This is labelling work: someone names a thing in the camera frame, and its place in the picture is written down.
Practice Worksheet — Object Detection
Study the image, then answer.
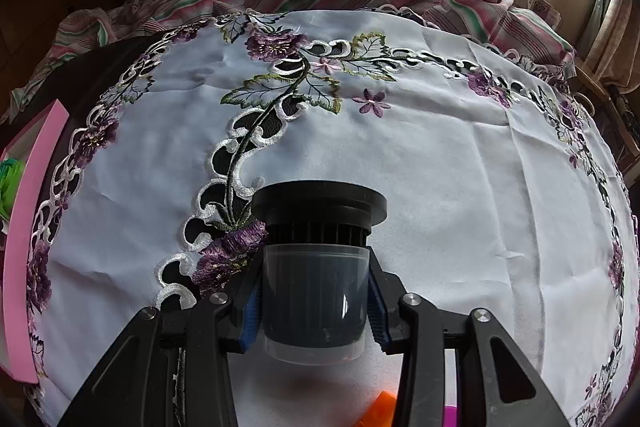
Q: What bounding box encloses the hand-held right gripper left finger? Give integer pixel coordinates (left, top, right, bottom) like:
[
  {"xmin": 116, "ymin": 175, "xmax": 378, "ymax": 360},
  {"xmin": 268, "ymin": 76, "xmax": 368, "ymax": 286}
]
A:
[{"xmin": 57, "ymin": 252, "xmax": 266, "ymax": 427}]

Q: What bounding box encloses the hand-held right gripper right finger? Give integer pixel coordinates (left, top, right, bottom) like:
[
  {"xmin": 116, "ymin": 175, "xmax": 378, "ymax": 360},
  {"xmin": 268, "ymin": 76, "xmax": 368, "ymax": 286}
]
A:
[{"xmin": 367, "ymin": 249, "xmax": 571, "ymax": 427}]

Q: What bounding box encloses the orange plastic block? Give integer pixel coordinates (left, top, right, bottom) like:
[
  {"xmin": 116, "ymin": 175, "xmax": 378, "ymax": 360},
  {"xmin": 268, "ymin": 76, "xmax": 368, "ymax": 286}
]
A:
[{"xmin": 357, "ymin": 391, "xmax": 398, "ymax": 427}]

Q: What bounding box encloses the pink cardboard box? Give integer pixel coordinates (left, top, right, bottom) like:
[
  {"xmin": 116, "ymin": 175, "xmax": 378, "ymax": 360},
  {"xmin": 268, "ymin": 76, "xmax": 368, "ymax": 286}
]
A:
[{"xmin": 0, "ymin": 99, "xmax": 71, "ymax": 385}]

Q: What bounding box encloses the teal plastic spool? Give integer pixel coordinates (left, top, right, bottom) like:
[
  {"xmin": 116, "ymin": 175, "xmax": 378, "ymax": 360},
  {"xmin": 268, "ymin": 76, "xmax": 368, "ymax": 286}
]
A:
[{"xmin": 0, "ymin": 159, "xmax": 26, "ymax": 188}]

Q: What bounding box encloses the white embroidered floral tablecloth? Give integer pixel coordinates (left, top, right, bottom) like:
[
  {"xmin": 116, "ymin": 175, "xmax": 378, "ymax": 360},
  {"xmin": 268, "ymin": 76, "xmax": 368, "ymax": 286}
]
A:
[{"xmin": 22, "ymin": 9, "xmax": 640, "ymax": 427}]

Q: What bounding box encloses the wooden nightstand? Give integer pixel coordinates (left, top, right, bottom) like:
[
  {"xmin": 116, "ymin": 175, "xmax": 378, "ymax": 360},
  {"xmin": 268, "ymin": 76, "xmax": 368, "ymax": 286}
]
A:
[{"xmin": 575, "ymin": 57, "xmax": 640, "ymax": 178}]

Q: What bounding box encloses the small pink carton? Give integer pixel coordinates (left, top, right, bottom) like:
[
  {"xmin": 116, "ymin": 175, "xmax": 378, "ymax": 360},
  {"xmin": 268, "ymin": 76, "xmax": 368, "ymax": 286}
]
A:
[{"xmin": 535, "ymin": 0, "xmax": 563, "ymax": 28}]

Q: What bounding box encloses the beige side curtain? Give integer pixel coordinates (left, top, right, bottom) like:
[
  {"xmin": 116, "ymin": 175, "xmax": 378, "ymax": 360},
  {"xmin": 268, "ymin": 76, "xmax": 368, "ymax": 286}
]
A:
[{"xmin": 580, "ymin": 0, "xmax": 633, "ymax": 88}]

